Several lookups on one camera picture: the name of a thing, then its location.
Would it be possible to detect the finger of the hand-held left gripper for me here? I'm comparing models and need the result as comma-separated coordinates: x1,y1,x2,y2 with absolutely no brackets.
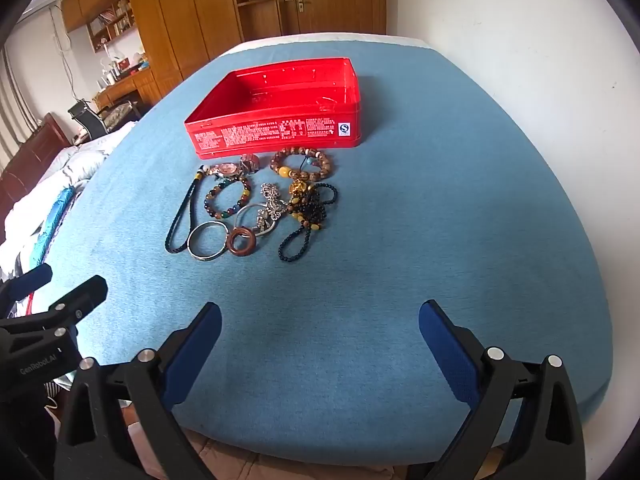
0,263,54,307
0,275,109,348

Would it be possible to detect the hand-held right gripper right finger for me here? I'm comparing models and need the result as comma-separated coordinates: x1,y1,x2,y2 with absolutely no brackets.
418,299,587,480

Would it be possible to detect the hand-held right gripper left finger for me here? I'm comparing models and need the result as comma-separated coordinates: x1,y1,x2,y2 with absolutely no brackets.
54,302,222,480

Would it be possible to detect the dark silver bangle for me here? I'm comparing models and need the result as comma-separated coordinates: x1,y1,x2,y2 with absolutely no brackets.
187,222,231,262

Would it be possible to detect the brown ring pendant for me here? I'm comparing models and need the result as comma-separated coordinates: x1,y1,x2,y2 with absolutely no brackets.
226,226,257,257

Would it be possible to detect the colourful bead bracelet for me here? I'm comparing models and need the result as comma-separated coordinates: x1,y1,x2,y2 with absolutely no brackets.
204,176,253,220

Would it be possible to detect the thin silver bangle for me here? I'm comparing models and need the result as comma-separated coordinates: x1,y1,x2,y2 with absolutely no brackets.
234,202,282,239

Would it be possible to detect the black braided cord necklace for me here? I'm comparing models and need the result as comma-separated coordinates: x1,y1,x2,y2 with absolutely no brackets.
165,163,208,255

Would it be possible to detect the silver chain bracelet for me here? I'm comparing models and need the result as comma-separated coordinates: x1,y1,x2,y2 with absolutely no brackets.
252,182,289,236

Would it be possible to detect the black bead necklace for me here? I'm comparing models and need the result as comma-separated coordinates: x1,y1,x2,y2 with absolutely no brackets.
277,180,341,264

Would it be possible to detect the red tin box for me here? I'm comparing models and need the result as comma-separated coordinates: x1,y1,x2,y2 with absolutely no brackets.
183,57,362,157

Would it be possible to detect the white quilt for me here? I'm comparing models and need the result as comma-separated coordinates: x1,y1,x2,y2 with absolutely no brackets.
0,120,137,286

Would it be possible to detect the dark wooden headboard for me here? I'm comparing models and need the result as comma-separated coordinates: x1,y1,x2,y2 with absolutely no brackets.
0,112,72,221

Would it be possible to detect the blue tablecloth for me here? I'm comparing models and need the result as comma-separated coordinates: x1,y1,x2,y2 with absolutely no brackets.
44,34,615,467

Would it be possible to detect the black office chair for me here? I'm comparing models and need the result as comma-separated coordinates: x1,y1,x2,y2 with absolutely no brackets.
67,99,110,139

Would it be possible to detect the window curtain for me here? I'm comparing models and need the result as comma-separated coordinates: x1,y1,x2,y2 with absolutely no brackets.
0,42,42,171

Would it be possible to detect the silver wristwatch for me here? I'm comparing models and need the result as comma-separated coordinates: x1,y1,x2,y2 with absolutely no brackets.
207,154,261,181

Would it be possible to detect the wooden desk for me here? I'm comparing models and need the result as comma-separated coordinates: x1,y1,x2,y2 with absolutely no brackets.
92,67,157,111

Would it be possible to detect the wooden bookshelf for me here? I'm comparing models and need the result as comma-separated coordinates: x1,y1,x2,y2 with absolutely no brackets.
86,0,137,54

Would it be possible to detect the white air conditioner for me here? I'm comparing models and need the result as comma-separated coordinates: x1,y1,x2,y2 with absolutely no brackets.
20,0,64,22

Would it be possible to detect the wooden wardrobe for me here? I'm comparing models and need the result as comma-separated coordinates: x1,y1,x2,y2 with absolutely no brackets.
60,0,281,107

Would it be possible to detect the wooden bead bracelet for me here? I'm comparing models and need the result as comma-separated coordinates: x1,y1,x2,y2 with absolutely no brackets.
270,146,337,184

